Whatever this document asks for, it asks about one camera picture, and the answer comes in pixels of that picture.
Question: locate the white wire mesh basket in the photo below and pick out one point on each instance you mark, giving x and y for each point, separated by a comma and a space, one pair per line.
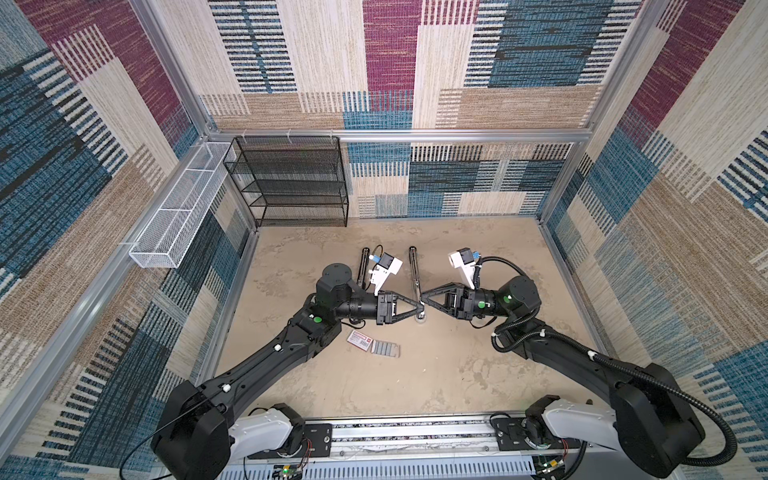
164, 242

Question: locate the black wire mesh shelf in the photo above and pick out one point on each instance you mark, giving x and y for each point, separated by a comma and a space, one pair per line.
290, 181

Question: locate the red staples box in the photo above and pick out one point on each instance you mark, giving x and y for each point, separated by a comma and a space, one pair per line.
360, 340

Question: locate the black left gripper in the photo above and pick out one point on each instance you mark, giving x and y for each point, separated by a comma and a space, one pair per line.
384, 309

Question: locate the aluminium mounting rail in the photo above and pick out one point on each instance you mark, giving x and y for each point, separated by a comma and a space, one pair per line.
433, 447

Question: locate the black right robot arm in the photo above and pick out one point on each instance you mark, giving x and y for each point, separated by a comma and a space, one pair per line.
647, 417

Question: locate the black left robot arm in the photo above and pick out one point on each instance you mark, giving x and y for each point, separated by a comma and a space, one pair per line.
202, 427

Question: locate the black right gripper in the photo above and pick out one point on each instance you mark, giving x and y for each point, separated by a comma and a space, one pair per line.
462, 296

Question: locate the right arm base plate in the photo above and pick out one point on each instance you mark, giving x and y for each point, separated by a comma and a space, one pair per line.
516, 433

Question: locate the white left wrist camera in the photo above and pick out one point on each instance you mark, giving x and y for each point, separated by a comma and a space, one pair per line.
384, 265

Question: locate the white staples tray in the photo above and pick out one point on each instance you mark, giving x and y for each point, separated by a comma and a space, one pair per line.
386, 349

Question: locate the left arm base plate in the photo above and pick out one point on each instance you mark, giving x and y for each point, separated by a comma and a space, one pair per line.
316, 438

